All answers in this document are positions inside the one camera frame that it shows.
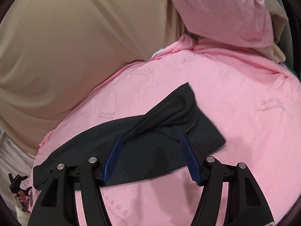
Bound pink pillow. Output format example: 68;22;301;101
171;0;274;48

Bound silver satin curtain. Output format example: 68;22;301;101
1;128;35;192

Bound dark grey pants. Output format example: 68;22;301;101
33;83;226;190

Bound beige duvet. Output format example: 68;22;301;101
1;0;184;154

